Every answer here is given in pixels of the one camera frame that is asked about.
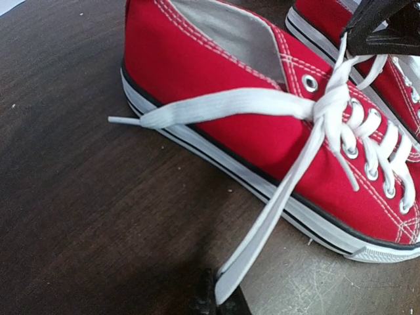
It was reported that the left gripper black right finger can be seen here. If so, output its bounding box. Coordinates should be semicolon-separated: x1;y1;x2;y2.
218;288;251;315

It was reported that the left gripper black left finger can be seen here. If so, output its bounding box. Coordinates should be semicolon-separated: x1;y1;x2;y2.
188;268;217;315

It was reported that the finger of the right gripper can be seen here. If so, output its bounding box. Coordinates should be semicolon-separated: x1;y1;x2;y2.
341;0;419;56

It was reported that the red canvas sneaker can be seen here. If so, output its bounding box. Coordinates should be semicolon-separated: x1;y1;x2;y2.
285;0;419;145
109;1;419;305

